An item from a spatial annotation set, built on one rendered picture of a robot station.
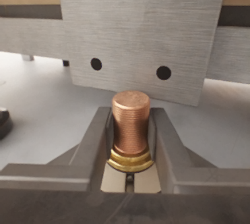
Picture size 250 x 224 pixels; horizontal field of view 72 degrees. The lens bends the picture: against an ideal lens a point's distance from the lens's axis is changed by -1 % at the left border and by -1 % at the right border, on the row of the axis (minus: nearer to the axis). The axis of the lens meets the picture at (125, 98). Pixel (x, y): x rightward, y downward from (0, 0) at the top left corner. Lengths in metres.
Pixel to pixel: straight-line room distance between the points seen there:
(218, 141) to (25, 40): 0.33
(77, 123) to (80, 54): 0.18
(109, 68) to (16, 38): 0.18
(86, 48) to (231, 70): 0.14
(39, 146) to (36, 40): 0.15
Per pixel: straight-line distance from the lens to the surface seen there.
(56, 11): 0.31
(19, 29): 0.30
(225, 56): 0.19
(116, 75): 0.15
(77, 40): 0.16
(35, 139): 0.32
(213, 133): 0.33
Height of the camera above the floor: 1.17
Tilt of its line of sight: 29 degrees up
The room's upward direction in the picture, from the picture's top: 180 degrees clockwise
